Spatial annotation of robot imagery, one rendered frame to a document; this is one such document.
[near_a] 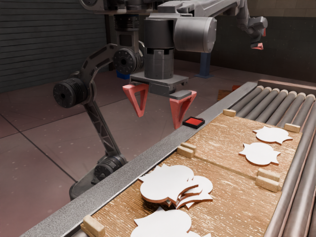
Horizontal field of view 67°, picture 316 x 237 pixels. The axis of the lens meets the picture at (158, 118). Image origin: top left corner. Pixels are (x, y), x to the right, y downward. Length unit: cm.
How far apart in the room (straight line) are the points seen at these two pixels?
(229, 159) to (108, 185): 40
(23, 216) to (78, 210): 147
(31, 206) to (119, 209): 161
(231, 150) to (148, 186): 39
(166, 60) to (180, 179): 32
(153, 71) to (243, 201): 43
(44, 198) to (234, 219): 180
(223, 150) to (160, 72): 51
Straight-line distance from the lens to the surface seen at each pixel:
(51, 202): 219
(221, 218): 65
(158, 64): 45
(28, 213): 217
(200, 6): 58
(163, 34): 44
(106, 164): 173
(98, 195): 74
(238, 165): 83
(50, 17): 541
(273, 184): 75
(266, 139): 100
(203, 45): 42
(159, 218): 61
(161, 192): 60
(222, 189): 72
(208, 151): 88
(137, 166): 82
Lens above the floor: 140
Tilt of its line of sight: 24 degrees down
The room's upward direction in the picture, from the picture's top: straight up
